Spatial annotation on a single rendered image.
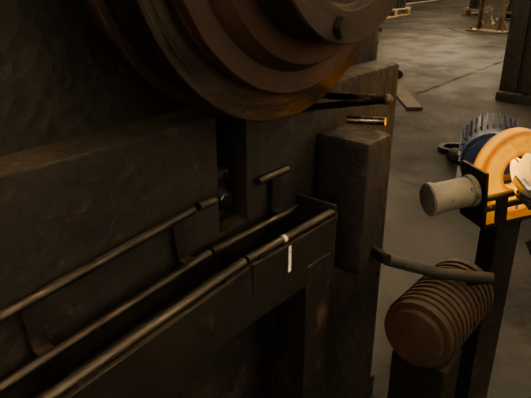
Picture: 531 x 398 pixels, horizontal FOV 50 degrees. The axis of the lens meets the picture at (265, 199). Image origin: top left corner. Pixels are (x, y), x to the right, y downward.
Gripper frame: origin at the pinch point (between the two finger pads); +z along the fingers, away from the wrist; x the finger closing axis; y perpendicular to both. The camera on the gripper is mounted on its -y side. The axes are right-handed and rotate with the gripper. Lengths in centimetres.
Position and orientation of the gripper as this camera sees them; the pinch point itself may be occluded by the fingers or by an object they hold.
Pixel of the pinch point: (516, 166)
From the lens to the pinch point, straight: 112.3
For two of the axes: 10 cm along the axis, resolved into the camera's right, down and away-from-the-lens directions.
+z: -2.5, -6.5, 7.2
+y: 0.8, -7.6, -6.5
